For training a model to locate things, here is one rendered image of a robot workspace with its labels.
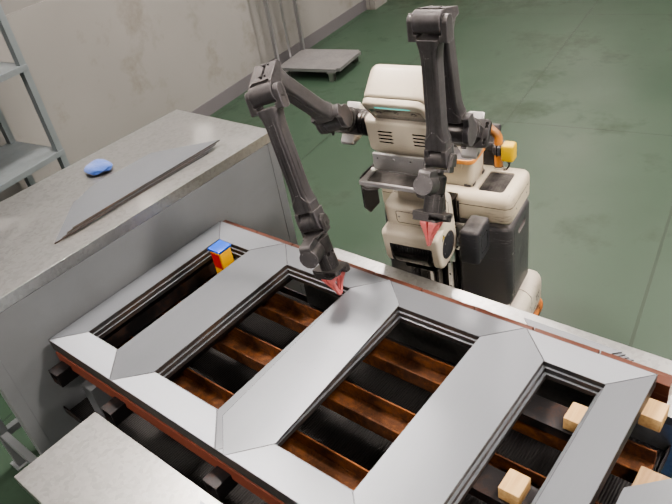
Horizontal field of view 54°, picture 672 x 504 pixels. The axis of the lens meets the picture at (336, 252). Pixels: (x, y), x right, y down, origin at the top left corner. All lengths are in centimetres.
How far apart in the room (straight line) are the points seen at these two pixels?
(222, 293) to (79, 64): 309
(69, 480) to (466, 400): 104
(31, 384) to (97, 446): 43
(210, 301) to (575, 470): 117
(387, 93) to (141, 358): 107
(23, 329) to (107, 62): 317
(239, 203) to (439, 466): 143
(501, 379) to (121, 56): 408
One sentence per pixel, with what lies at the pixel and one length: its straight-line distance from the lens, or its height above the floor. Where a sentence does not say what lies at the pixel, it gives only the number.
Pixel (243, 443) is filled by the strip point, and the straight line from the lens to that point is 167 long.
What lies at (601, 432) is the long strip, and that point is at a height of 86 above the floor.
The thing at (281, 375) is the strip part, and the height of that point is 86.
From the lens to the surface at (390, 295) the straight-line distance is 197.
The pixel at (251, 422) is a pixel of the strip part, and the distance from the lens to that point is 171.
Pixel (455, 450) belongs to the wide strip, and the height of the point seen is 86.
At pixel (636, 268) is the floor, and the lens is 351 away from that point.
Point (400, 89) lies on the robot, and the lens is 206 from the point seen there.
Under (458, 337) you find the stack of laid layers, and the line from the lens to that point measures 186.
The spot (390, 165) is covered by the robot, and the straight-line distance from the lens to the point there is 222.
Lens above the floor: 210
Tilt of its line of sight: 35 degrees down
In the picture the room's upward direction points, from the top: 11 degrees counter-clockwise
